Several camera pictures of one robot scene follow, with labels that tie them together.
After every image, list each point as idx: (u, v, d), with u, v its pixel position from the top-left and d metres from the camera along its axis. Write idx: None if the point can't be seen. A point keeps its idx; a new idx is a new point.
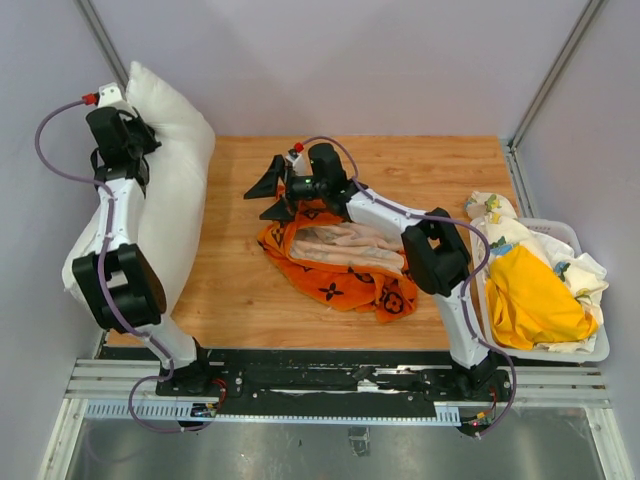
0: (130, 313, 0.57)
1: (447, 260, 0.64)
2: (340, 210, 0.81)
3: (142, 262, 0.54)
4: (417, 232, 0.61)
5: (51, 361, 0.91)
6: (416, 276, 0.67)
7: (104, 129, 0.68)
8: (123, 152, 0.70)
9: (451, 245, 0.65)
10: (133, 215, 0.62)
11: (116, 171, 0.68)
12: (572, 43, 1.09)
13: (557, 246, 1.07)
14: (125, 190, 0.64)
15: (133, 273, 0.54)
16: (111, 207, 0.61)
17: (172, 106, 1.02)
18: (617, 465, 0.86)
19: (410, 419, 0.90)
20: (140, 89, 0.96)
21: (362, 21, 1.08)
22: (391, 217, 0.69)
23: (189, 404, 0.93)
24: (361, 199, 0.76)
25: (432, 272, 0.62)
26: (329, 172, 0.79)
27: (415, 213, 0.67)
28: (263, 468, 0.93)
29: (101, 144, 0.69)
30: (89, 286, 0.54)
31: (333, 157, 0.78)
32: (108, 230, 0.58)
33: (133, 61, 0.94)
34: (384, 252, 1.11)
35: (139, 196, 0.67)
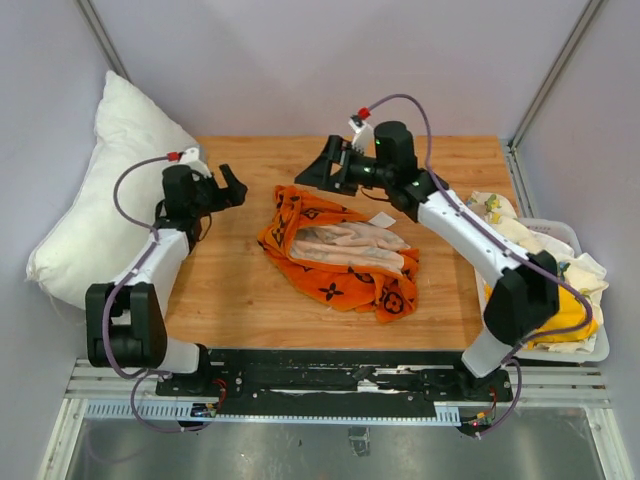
0: (125, 356, 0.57)
1: (537, 316, 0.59)
2: (408, 202, 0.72)
3: (150, 305, 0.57)
4: (517, 280, 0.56)
5: (52, 361, 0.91)
6: (490, 319, 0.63)
7: (172, 186, 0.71)
8: (184, 209, 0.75)
9: (546, 298, 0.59)
10: (163, 262, 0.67)
11: (172, 221, 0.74)
12: (572, 44, 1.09)
13: (557, 246, 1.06)
14: (171, 239, 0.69)
15: (138, 309, 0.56)
16: (151, 249, 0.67)
17: (138, 96, 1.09)
18: (617, 465, 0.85)
19: (410, 419, 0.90)
20: (114, 87, 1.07)
21: (363, 22, 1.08)
22: (483, 246, 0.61)
23: (189, 404, 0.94)
24: (442, 206, 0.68)
25: (518, 326, 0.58)
26: (399, 157, 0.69)
27: (515, 253, 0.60)
28: (263, 468, 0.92)
29: (167, 197, 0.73)
30: (93, 317, 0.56)
31: (405, 138, 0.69)
32: (136, 268, 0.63)
33: (108, 71, 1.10)
34: (384, 252, 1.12)
35: (179, 249, 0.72)
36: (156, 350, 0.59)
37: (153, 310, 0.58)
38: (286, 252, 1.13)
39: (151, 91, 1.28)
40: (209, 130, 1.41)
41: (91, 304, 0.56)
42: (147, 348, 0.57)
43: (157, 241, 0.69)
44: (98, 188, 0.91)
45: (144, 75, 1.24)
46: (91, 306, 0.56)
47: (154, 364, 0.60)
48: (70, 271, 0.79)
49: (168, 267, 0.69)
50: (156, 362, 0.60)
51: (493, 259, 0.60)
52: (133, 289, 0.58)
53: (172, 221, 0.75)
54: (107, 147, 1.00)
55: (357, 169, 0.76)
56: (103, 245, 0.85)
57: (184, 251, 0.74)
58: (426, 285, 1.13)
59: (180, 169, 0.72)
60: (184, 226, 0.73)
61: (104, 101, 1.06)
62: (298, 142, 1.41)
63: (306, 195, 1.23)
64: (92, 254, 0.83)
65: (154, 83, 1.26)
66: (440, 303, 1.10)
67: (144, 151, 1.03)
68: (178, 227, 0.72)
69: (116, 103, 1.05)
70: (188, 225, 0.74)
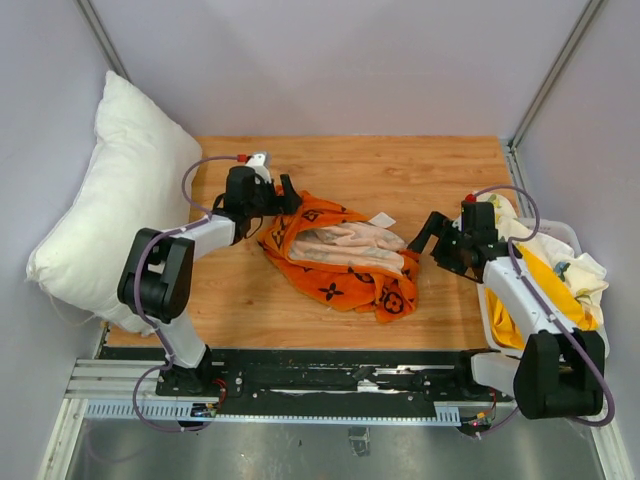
0: (146, 298, 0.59)
1: (564, 395, 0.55)
2: (478, 261, 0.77)
3: (187, 257, 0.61)
4: (551, 344, 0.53)
5: (52, 361, 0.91)
6: (516, 389, 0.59)
7: (235, 184, 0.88)
8: (239, 205, 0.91)
9: (583, 385, 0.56)
10: (206, 237, 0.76)
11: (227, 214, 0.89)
12: (572, 44, 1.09)
13: (557, 246, 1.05)
14: (217, 225, 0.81)
15: (176, 255, 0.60)
16: (203, 224, 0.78)
17: (138, 97, 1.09)
18: (617, 465, 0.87)
19: (410, 419, 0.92)
20: (114, 87, 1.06)
21: (362, 21, 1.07)
22: (529, 308, 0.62)
23: (189, 404, 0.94)
24: (505, 266, 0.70)
25: (541, 396, 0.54)
26: (477, 221, 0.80)
27: (560, 321, 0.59)
28: (263, 468, 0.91)
29: (228, 192, 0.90)
30: (136, 252, 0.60)
31: (486, 208, 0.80)
32: (185, 229, 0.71)
33: (108, 71, 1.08)
34: (384, 252, 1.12)
35: (223, 234, 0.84)
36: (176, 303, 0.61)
37: (187, 266, 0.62)
38: (286, 253, 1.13)
39: (151, 91, 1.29)
40: (208, 130, 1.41)
41: (138, 240, 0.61)
42: (169, 294, 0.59)
43: (209, 221, 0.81)
44: (98, 188, 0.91)
45: (144, 75, 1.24)
46: (137, 242, 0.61)
47: (170, 315, 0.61)
48: (70, 271, 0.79)
49: (206, 246, 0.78)
50: (172, 314, 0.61)
51: (536, 320, 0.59)
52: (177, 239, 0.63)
53: (228, 213, 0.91)
54: (108, 147, 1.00)
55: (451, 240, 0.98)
56: (103, 245, 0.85)
57: (228, 238, 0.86)
58: (426, 285, 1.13)
59: (246, 171, 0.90)
60: (235, 221, 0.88)
61: (104, 101, 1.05)
62: (298, 142, 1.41)
63: (306, 196, 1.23)
64: (92, 254, 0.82)
65: (155, 83, 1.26)
66: (439, 303, 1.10)
67: (144, 151, 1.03)
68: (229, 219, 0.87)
69: (116, 103, 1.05)
70: (239, 220, 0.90)
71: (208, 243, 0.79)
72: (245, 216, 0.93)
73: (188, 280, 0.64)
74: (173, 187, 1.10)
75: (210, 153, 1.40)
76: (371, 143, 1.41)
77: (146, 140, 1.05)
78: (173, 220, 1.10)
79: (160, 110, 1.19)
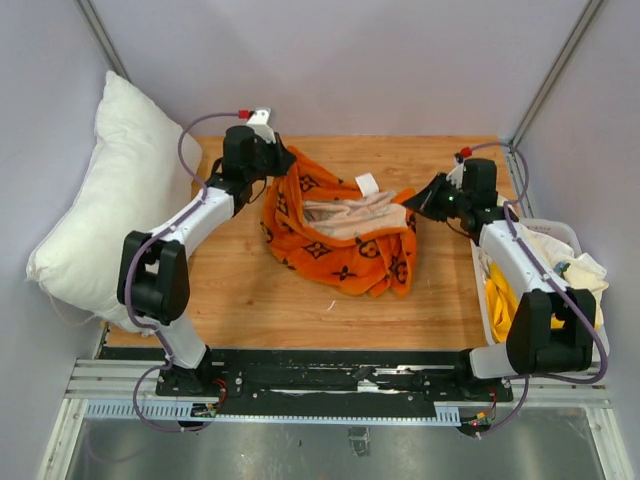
0: (142, 303, 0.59)
1: (557, 351, 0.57)
2: (474, 225, 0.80)
3: (177, 262, 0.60)
4: (544, 303, 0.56)
5: (52, 361, 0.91)
6: (511, 348, 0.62)
7: (232, 147, 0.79)
8: (239, 171, 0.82)
9: (574, 341, 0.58)
10: (200, 226, 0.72)
11: (225, 183, 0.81)
12: (573, 43, 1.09)
13: (557, 245, 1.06)
14: (216, 201, 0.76)
15: (165, 263, 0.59)
16: (197, 208, 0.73)
17: (139, 97, 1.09)
18: (617, 465, 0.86)
19: (411, 419, 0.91)
20: (114, 88, 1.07)
21: (363, 21, 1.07)
22: (524, 268, 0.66)
23: (189, 404, 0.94)
24: (501, 230, 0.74)
25: (533, 349, 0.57)
26: (478, 182, 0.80)
27: (553, 280, 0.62)
28: (263, 468, 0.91)
29: (226, 155, 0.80)
30: (126, 258, 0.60)
31: (488, 168, 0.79)
32: (174, 225, 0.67)
33: (108, 71, 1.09)
34: (383, 211, 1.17)
35: (224, 211, 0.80)
36: (173, 306, 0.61)
37: (178, 271, 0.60)
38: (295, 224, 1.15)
39: (151, 92, 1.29)
40: (209, 130, 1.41)
41: (127, 247, 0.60)
42: (165, 301, 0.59)
43: (204, 201, 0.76)
44: (98, 188, 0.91)
45: (144, 75, 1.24)
46: (127, 248, 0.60)
47: (169, 317, 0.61)
48: (70, 270, 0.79)
49: (207, 228, 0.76)
50: (169, 318, 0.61)
51: (529, 279, 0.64)
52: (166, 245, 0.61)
53: (225, 180, 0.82)
54: (108, 147, 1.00)
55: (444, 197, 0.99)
56: (103, 244, 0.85)
57: (229, 214, 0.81)
58: (426, 283, 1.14)
59: (244, 133, 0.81)
60: (234, 190, 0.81)
61: (104, 101, 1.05)
62: (298, 142, 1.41)
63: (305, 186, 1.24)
64: (92, 254, 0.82)
65: (154, 83, 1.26)
66: (440, 302, 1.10)
67: (143, 151, 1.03)
68: (228, 189, 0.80)
69: (116, 103, 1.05)
70: (239, 189, 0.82)
71: (206, 228, 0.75)
72: (246, 184, 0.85)
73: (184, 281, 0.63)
74: (173, 187, 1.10)
75: (210, 153, 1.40)
76: (371, 143, 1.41)
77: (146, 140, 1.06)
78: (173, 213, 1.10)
79: (160, 110, 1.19)
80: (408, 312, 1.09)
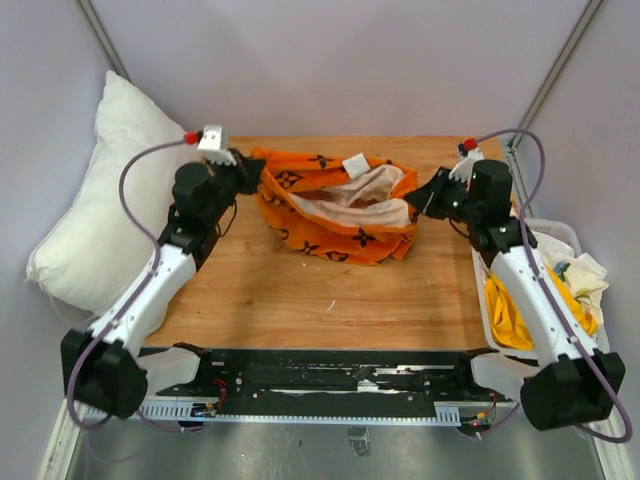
0: (94, 405, 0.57)
1: (578, 410, 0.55)
2: (487, 244, 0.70)
3: (119, 371, 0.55)
4: (573, 374, 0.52)
5: (52, 362, 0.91)
6: (524, 402, 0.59)
7: (183, 196, 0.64)
8: (197, 218, 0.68)
9: (596, 398, 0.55)
10: (152, 306, 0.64)
11: (183, 235, 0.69)
12: (573, 43, 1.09)
13: (557, 246, 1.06)
14: (170, 266, 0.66)
15: (108, 372, 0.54)
16: (145, 284, 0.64)
17: (139, 97, 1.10)
18: (617, 466, 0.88)
19: (410, 419, 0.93)
20: (114, 88, 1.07)
21: (363, 21, 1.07)
22: (548, 324, 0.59)
23: (189, 404, 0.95)
24: (521, 263, 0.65)
25: (554, 416, 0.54)
26: (491, 195, 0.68)
27: (581, 344, 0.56)
28: (263, 468, 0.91)
29: (177, 204, 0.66)
30: (68, 361, 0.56)
31: (503, 179, 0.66)
32: (117, 317, 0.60)
33: (108, 70, 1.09)
34: (384, 207, 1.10)
35: (185, 271, 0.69)
36: (128, 405, 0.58)
37: (125, 372, 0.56)
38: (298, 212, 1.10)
39: (151, 92, 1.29)
40: None
41: (65, 355, 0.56)
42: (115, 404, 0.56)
43: (155, 270, 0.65)
44: (98, 188, 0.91)
45: (144, 75, 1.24)
46: (64, 355, 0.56)
47: (127, 413, 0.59)
48: (70, 270, 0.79)
49: (167, 295, 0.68)
50: (126, 413, 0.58)
51: (555, 343, 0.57)
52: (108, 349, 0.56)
53: (183, 230, 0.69)
54: (107, 147, 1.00)
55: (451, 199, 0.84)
56: (104, 245, 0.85)
57: (192, 271, 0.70)
58: (426, 283, 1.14)
59: (196, 176, 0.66)
60: (194, 243, 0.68)
61: (104, 101, 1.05)
62: (298, 143, 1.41)
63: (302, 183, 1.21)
64: (92, 254, 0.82)
65: (154, 83, 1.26)
66: (440, 302, 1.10)
67: (143, 150, 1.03)
68: (186, 246, 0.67)
69: (116, 103, 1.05)
70: (201, 237, 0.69)
71: (163, 298, 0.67)
72: (209, 228, 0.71)
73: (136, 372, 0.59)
74: None
75: None
76: (371, 144, 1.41)
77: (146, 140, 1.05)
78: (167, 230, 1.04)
79: (160, 110, 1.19)
80: (408, 312, 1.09)
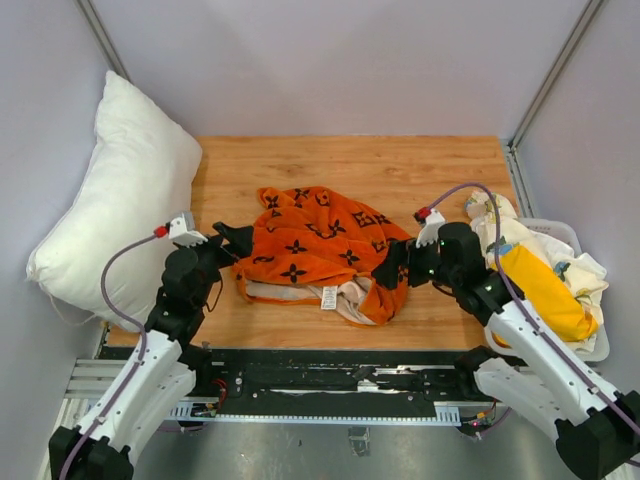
0: None
1: (614, 455, 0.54)
2: (477, 304, 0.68)
3: (107, 468, 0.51)
4: (605, 432, 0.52)
5: (52, 362, 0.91)
6: (565, 457, 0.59)
7: (172, 283, 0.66)
8: (185, 301, 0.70)
9: (632, 440, 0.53)
10: (142, 392, 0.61)
11: (171, 317, 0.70)
12: (573, 42, 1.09)
13: (557, 245, 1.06)
14: (156, 353, 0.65)
15: (96, 472, 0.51)
16: (132, 374, 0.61)
17: (139, 98, 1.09)
18: None
19: (410, 419, 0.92)
20: (113, 87, 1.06)
21: (362, 21, 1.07)
22: (564, 378, 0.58)
23: (189, 404, 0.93)
24: (517, 320, 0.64)
25: (596, 468, 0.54)
26: (466, 259, 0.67)
27: (603, 393, 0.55)
28: (263, 468, 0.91)
29: (166, 286, 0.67)
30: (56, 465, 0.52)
31: (471, 239, 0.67)
32: (104, 411, 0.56)
33: (108, 70, 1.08)
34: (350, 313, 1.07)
35: (171, 356, 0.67)
36: None
37: (117, 463, 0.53)
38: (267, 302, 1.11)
39: (151, 92, 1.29)
40: (209, 130, 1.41)
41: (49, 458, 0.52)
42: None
43: (141, 360, 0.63)
44: (98, 188, 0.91)
45: (144, 75, 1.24)
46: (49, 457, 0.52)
47: None
48: (70, 270, 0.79)
49: (153, 384, 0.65)
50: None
51: (579, 400, 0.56)
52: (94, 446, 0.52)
53: (170, 313, 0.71)
54: (107, 147, 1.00)
55: (422, 268, 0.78)
56: (104, 245, 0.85)
57: (177, 355, 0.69)
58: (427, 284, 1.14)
59: (186, 262, 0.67)
60: (181, 326, 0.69)
61: (105, 101, 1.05)
62: (298, 143, 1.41)
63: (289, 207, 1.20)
64: (92, 254, 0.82)
65: (154, 83, 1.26)
66: (441, 303, 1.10)
67: (143, 150, 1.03)
68: (172, 328, 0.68)
69: (116, 103, 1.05)
70: (187, 320, 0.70)
71: (150, 387, 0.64)
72: (195, 310, 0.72)
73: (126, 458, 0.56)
74: (173, 187, 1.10)
75: (210, 153, 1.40)
76: (371, 144, 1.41)
77: (146, 140, 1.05)
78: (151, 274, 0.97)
79: (160, 110, 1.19)
80: (409, 312, 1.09)
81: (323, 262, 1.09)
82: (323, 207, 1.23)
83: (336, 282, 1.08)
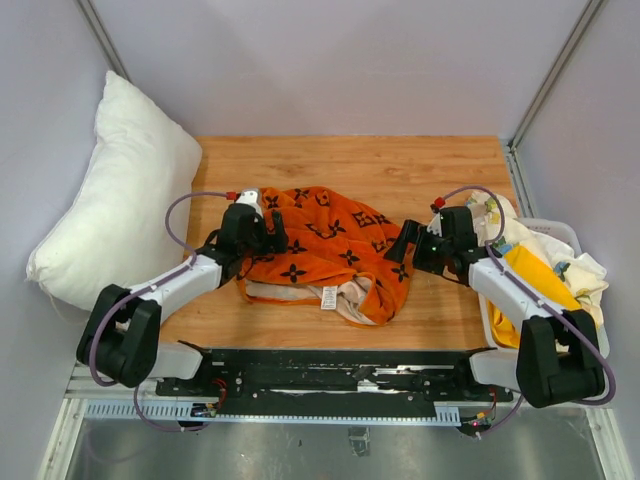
0: (105, 360, 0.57)
1: (569, 377, 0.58)
2: (461, 268, 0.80)
3: (144, 330, 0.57)
4: (545, 327, 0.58)
5: (52, 362, 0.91)
6: (520, 380, 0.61)
7: (232, 221, 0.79)
8: (233, 244, 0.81)
9: (583, 364, 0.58)
10: (183, 290, 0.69)
11: (217, 253, 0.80)
12: (573, 43, 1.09)
13: (557, 246, 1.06)
14: (203, 269, 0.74)
15: (132, 328, 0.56)
16: (182, 272, 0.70)
17: (139, 97, 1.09)
18: (617, 464, 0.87)
19: (411, 419, 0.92)
20: (113, 87, 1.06)
21: (362, 21, 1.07)
22: (518, 298, 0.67)
23: (189, 404, 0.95)
24: (489, 266, 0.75)
25: (544, 377, 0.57)
26: (457, 227, 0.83)
27: (548, 304, 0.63)
28: (263, 468, 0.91)
29: (224, 227, 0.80)
30: (99, 313, 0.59)
31: (463, 212, 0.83)
32: (156, 283, 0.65)
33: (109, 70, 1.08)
34: (352, 312, 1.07)
35: (208, 280, 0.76)
36: (137, 372, 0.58)
37: (150, 333, 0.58)
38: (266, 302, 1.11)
39: (151, 91, 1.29)
40: (209, 130, 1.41)
41: (102, 298, 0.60)
42: (128, 365, 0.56)
43: (191, 266, 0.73)
44: (98, 188, 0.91)
45: (144, 75, 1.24)
46: (101, 300, 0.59)
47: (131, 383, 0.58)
48: (70, 270, 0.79)
49: (189, 293, 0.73)
50: (131, 383, 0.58)
51: (525, 307, 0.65)
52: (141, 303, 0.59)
53: (217, 250, 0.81)
54: (107, 147, 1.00)
55: (429, 247, 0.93)
56: (103, 245, 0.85)
57: (214, 283, 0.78)
58: (427, 284, 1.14)
59: (245, 209, 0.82)
60: (224, 261, 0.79)
61: (105, 101, 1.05)
62: (298, 143, 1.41)
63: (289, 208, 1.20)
64: (92, 255, 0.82)
65: (154, 83, 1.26)
66: (440, 303, 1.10)
67: (143, 150, 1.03)
68: (217, 260, 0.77)
69: (116, 103, 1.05)
70: (228, 261, 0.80)
71: (187, 294, 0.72)
72: (236, 257, 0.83)
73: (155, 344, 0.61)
74: (173, 186, 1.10)
75: (210, 153, 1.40)
76: (371, 144, 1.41)
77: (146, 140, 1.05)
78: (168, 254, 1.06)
79: (160, 110, 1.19)
80: (408, 312, 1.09)
81: (323, 262, 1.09)
82: (324, 208, 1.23)
83: (336, 282, 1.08)
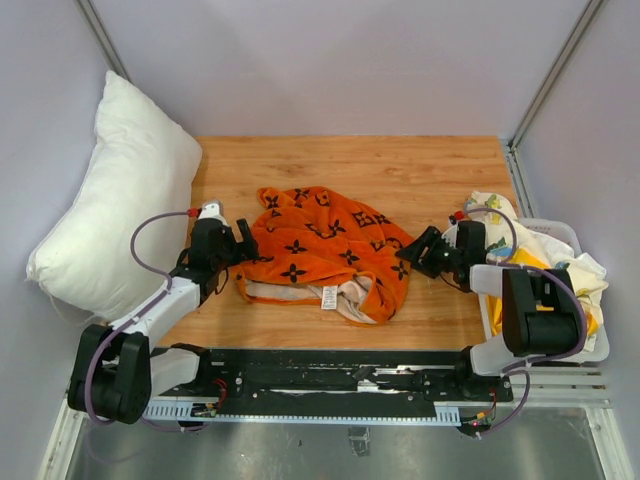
0: (100, 404, 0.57)
1: (549, 319, 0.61)
2: (464, 278, 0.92)
3: (139, 360, 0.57)
4: (520, 270, 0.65)
5: (52, 362, 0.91)
6: (507, 333, 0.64)
7: (200, 236, 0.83)
8: (204, 260, 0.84)
9: (562, 309, 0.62)
10: (167, 314, 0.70)
11: (190, 271, 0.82)
12: (572, 43, 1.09)
13: (557, 246, 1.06)
14: (181, 288, 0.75)
15: (127, 362, 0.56)
16: (161, 297, 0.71)
17: (140, 97, 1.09)
18: (617, 465, 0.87)
19: (411, 419, 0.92)
20: (113, 86, 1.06)
21: (362, 21, 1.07)
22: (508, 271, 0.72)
23: (189, 404, 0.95)
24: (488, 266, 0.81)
25: (521, 312, 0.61)
26: (469, 242, 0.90)
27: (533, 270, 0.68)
28: (263, 468, 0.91)
29: (193, 246, 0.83)
30: (84, 355, 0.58)
31: (478, 229, 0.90)
32: (138, 314, 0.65)
33: (109, 70, 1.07)
34: (351, 310, 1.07)
35: (191, 299, 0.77)
36: (134, 405, 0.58)
37: (144, 361, 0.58)
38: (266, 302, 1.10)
39: (151, 91, 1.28)
40: (209, 130, 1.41)
41: (86, 342, 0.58)
42: (124, 402, 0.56)
43: (169, 290, 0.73)
44: (98, 188, 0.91)
45: (144, 75, 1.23)
46: (85, 343, 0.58)
47: (131, 418, 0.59)
48: (71, 270, 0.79)
49: (174, 316, 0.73)
50: (131, 418, 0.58)
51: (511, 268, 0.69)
52: (129, 337, 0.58)
53: (191, 269, 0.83)
54: (107, 147, 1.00)
55: (440, 252, 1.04)
56: (104, 245, 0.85)
57: (197, 301, 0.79)
58: (426, 284, 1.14)
59: (212, 223, 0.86)
60: (199, 278, 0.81)
61: (105, 101, 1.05)
62: (298, 143, 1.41)
63: (288, 208, 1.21)
64: (93, 254, 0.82)
65: (154, 83, 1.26)
66: (440, 303, 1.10)
67: (143, 150, 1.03)
68: (193, 279, 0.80)
69: (116, 103, 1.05)
70: (205, 276, 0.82)
71: (173, 317, 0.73)
72: (212, 271, 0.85)
73: (148, 373, 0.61)
74: (174, 186, 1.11)
75: (210, 153, 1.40)
76: (371, 144, 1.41)
77: (146, 140, 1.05)
78: (170, 249, 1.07)
79: (160, 110, 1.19)
80: (409, 312, 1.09)
81: (323, 262, 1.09)
82: (323, 208, 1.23)
83: (336, 282, 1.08)
